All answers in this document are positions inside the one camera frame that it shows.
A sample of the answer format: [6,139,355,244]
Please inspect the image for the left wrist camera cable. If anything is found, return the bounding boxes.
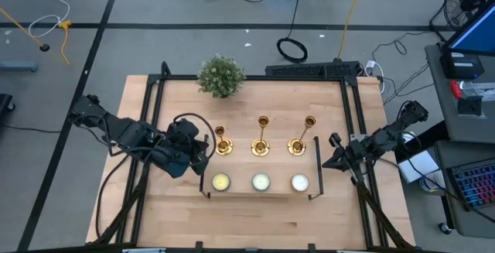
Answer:
[172,112,217,161]

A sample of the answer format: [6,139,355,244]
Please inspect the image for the left arm base cable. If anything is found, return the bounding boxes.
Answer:
[94,152,132,241]

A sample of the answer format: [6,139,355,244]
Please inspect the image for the wooden shelf riser black legs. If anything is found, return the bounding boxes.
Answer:
[198,135,325,201]

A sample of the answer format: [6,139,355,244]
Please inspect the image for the black wheeled base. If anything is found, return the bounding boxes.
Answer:
[0,93,16,126]

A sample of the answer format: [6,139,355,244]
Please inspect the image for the black mini computer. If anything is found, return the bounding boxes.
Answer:
[439,50,485,80]

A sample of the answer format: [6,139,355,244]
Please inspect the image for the red handled tool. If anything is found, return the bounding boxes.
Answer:
[449,80,464,100]

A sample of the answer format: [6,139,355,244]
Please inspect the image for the yellow candle tin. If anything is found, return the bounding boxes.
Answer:
[211,173,232,193]

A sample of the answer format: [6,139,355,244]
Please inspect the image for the yellow pole black foot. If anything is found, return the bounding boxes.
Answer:
[0,6,51,53]

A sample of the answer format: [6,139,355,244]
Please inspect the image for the teal patterned candle tin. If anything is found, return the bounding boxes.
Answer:
[251,173,271,193]

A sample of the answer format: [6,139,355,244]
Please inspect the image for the backlit computer keyboard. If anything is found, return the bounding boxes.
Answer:
[447,159,495,210]

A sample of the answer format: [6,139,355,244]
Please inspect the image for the computer monitor blue screen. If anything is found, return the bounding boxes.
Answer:
[442,0,495,57]

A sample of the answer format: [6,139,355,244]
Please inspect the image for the tangled black floor cable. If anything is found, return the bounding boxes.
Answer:
[370,31,436,107]

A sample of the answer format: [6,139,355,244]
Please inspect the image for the grey rolling desk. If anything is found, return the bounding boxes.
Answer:
[432,140,495,239]

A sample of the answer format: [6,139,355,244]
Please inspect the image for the white tealight candle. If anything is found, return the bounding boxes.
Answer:
[290,173,310,193]

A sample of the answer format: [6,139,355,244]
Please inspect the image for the black floor fan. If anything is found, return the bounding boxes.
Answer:
[428,0,495,42]

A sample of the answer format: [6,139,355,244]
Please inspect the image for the artificial plant in black pot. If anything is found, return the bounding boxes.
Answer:
[196,53,247,99]

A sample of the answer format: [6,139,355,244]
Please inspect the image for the coiled black floor cable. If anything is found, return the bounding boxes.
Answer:
[275,0,309,64]

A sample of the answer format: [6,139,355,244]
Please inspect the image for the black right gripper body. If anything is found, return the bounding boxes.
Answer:
[336,139,370,171]

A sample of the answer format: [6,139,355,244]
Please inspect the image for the black metal rig frame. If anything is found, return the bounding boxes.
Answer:
[92,61,417,253]

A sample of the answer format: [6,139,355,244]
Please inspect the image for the thin black floor cable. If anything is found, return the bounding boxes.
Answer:
[0,124,63,135]

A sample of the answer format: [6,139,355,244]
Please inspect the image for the white power adapter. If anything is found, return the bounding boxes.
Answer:
[364,60,386,94]

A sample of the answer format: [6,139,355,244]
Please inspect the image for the short gold candlestick holder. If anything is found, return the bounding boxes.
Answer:
[213,125,234,156]

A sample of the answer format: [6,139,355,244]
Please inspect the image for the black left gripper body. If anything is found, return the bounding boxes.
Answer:
[166,118,201,160]

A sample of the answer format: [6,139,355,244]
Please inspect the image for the clear plastic bag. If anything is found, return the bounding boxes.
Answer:
[462,80,495,101]

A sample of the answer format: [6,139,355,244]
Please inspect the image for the yellow cable with connector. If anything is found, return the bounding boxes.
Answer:
[57,19,73,67]

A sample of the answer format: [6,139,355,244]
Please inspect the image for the yellow hanging cable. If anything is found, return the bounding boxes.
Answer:
[336,0,367,63]

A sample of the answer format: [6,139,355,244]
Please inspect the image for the small black box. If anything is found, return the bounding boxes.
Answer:
[457,95,484,117]

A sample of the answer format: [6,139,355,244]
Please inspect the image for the tall gold candlestick holder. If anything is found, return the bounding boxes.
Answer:
[251,115,271,158]
[287,115,317,157]

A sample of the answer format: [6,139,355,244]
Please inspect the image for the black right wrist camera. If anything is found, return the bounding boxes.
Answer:
[328,132,343,149]

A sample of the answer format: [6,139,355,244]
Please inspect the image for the white box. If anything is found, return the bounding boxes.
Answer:
[398,150,440,184]

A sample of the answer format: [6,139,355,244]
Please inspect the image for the grey stand base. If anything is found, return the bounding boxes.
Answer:
[0,61,39,74]

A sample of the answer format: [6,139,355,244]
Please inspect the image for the white floor cable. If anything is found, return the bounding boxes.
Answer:
[27,0,71,39]

